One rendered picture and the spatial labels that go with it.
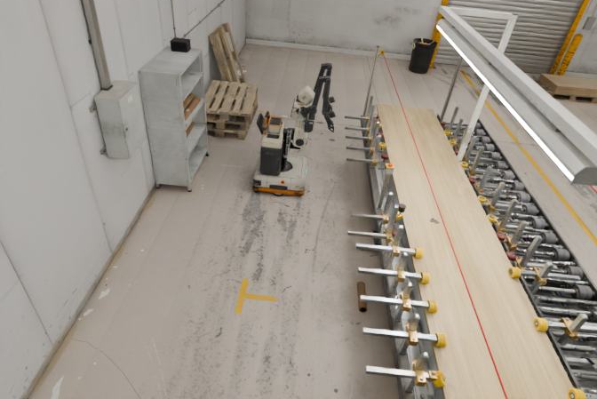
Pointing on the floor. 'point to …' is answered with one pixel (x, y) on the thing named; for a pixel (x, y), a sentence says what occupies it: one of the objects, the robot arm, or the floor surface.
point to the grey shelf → (168, 91)
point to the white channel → (586, 138)
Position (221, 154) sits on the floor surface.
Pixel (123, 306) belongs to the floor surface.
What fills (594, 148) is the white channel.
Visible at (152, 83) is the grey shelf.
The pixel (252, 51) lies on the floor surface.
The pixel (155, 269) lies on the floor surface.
